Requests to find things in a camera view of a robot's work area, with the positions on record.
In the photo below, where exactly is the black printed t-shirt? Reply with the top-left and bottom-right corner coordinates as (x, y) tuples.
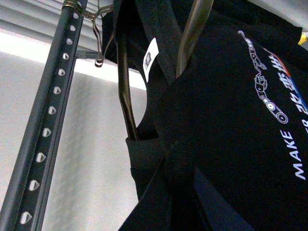
(103, 0), (308, 231)

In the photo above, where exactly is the grey metal drying rack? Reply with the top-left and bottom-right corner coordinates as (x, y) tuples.
(0, 0), (87, 231)

